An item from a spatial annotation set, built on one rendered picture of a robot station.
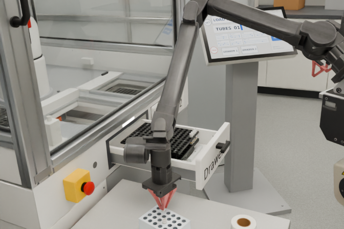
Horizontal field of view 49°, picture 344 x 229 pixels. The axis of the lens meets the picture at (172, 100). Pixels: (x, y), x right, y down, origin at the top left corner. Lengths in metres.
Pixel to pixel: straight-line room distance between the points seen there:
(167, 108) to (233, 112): 1.25
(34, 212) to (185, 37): 0.65
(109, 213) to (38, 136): 0.36
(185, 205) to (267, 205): 1.31
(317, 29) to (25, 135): 0.84
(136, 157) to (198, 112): 2.13
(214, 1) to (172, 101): 0.36
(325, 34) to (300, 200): 1.63
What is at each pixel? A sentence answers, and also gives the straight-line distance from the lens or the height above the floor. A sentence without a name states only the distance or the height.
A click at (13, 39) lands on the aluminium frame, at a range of 0.94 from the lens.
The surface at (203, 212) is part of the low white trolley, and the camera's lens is 1.20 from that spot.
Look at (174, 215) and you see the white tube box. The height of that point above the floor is 0.79.
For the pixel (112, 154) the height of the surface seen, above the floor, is 0.87.
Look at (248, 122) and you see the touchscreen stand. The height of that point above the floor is 0.53.
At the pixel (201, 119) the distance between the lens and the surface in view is 3.15.
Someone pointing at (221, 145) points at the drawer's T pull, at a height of 0.91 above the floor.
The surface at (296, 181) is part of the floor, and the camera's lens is 2.81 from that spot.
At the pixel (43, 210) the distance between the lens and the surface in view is 1.12.
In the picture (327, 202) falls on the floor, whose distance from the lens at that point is 2.65.
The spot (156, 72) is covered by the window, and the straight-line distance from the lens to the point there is 1.57.
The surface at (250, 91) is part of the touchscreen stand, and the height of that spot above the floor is 0.73.
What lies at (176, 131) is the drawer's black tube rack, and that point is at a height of 0.90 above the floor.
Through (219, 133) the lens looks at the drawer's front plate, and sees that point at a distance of 1.28.
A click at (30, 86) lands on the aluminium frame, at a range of 0.99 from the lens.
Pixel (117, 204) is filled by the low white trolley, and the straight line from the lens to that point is 1.26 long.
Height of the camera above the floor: 1.50
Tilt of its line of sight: 21 degrees down
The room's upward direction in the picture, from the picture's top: 2 degrees counter-clockwise
